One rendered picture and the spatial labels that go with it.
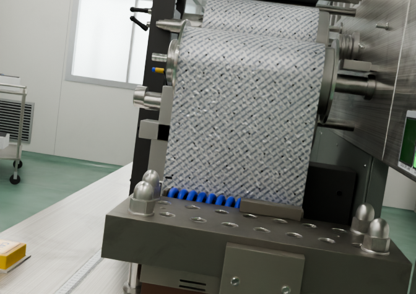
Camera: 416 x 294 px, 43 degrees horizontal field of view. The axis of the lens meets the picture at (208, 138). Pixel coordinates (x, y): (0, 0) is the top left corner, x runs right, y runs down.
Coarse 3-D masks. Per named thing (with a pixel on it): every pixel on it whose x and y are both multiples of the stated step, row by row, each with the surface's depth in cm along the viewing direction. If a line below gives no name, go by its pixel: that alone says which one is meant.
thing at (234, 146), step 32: (192, 96) 88; (224, 96) 87; (192, 128) 88; (224, 128) 88; (256, 128) 87; (288, 128) 87; (192, 160) 89; (224, 160) 88; (256, 160) 88; (288, 160) 87; (224, 192) 89; (256, 192) 88; (288, 192) 88
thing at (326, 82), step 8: (328, 48) 89; (328, 56) 87; (328, 64) 86; (328, 72) 86; (328, 80) 86; (328, 88) 86; (320, 96) 87; (328, 96) 87; (320, 104) 88; (320, 112) 90
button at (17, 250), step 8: (0, 240) 86; (8, 240) 86; (0, 248) 82; (8, 248) 83; (16, 248) 83; (24, 248) 86; (0, 256) 80; (8, 256) 80; (16, 256) 83; (24, 256) 86; (0, 264) 80; (8, 264) 81
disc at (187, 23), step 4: (188, 20) 92; (184, 24) 89; (188, 24) 92; (184, 28) 89; (180, 32) 88; (180, 36) 87; (180, 40) 87; (180, 44) 87; (176, 48) 87; (176, 52) 86; (176, 56) 86; (176, 60) 87; (176, 64) 87; (176, 68) 87; (176, 72) 88
